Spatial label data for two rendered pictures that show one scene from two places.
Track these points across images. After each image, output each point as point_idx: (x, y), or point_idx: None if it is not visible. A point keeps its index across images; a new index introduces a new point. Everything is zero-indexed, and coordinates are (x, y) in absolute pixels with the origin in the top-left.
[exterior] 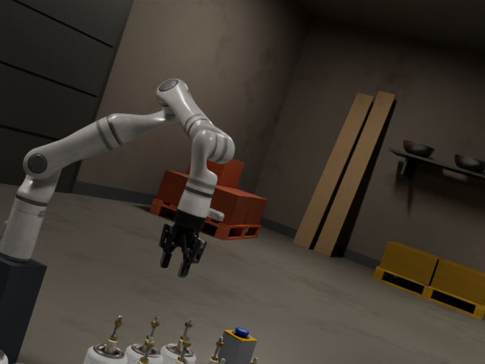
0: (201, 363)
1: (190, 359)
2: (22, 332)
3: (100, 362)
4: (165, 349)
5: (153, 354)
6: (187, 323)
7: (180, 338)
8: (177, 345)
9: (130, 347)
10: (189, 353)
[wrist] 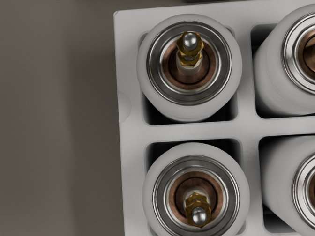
0: (286, 56)
1: (238, 59)
2: None
3: None
4: (179, 111)
5: (228, 197)
6: (195, 56)
7: (185, 66)
8: (160, 52)
9: (168, 234)
10: (215, 47)
